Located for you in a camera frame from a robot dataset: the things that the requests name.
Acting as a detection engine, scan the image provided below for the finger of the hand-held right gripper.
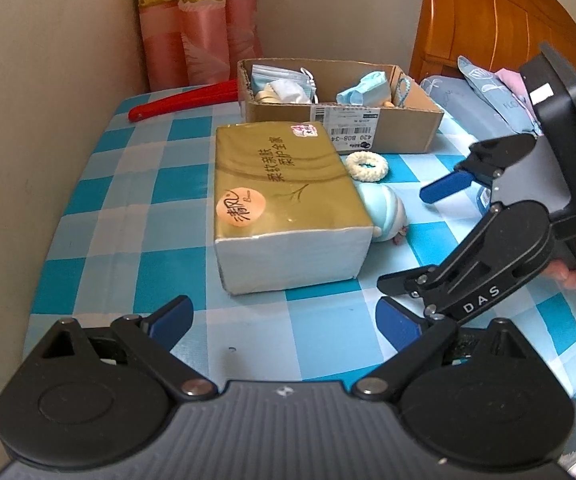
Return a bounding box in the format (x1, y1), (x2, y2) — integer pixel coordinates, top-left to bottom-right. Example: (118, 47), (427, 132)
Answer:
(419, 132), (539, 207)
(377, 210), (553, 322)

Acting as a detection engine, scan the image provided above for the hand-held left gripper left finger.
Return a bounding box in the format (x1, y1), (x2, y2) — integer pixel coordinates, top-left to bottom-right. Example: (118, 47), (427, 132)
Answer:
(43, 295), (219, 402)

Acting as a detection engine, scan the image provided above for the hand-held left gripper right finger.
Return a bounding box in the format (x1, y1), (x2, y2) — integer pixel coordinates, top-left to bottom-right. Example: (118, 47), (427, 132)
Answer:
(352, 296), (531, 403)

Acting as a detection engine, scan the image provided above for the cardboard box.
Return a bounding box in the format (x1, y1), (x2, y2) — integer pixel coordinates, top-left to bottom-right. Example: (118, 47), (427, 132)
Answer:
(237, 58), (444, 155)

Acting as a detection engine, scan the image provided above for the white cloth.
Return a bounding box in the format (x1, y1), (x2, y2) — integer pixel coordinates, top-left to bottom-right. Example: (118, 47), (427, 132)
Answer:
(272, 79), (309, 103)

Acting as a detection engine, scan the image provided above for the blue striped soft toy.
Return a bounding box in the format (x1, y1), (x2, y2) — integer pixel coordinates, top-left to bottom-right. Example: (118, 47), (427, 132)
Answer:
(355, 183), (409, 244)

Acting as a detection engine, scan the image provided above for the person's right hand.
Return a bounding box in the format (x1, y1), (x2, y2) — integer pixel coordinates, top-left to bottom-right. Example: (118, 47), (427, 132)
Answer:
(540, 230), (576, 296)

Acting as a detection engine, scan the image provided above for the pink patterned pillow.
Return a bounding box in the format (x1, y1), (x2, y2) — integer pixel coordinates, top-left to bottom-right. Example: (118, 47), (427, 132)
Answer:
(495, 67), (528, 96)

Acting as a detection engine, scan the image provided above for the light blue pillow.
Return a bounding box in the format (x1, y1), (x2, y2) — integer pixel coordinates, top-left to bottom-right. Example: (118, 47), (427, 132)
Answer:
(419, 75), (478, 111)

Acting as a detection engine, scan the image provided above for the blue patterned pillow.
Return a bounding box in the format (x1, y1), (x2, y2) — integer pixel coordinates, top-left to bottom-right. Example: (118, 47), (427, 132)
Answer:
(456, 55), (543, 133)

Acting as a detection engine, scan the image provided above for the light blue braided loop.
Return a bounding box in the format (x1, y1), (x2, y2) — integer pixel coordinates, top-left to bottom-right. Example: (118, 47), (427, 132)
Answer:
(395, 76), (413, 108)

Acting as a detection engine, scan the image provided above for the blue checkered tablecloth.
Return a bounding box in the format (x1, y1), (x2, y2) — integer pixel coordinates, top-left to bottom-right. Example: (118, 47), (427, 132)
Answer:
(23, 82), (576, 403)

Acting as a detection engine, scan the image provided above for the gold tissue pack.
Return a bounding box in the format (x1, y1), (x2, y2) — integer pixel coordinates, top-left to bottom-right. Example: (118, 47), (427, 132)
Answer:
(214, 121), (375, 296)

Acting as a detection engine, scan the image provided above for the wooden headboard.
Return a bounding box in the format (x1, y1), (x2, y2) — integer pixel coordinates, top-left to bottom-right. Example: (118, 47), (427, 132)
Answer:
(408, 0), (576, 86)

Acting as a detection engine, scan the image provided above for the red folded hand fan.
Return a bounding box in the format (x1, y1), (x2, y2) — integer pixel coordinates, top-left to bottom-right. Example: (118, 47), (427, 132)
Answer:
(128, 81), (241, 122)

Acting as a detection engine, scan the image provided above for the pink curtain with gold band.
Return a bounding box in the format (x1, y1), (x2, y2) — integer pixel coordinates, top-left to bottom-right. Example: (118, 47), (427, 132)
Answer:
(134, 0), (263, 93)

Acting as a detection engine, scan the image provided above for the cream crocheted ring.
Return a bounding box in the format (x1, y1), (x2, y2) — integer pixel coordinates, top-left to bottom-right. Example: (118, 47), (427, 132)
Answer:
(345, 150), (390, 182)

